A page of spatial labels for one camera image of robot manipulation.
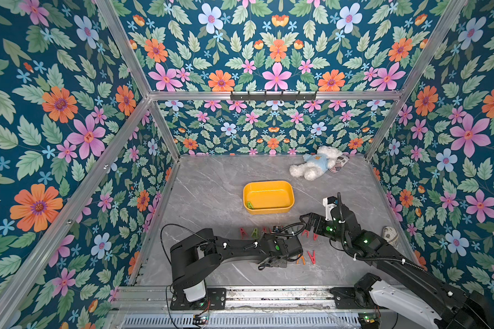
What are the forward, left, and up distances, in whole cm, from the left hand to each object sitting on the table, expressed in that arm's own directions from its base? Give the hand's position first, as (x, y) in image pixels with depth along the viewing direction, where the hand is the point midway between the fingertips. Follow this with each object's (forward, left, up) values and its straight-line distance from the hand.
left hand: (283, 262), depth 82 cm
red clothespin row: (+14, +16, 0) cm, 21 cm away
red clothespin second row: (+1, -13, 0) cm, 13 cm away
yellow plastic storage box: (+33, +3, -2) cm, 33 cm away
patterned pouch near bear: (+50, -40, +3) cm, 64 cm away
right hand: (+11, -10, +14) cm, 20 cm away
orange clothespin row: (-1, -9, 0) cm, 9 cm away
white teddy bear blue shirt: (+45, -24, +7) cm, 52 cm away
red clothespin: (+15, +6, 0) cm, 16 cm away
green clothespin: (+27, +12, +1) cm, 30 cm away
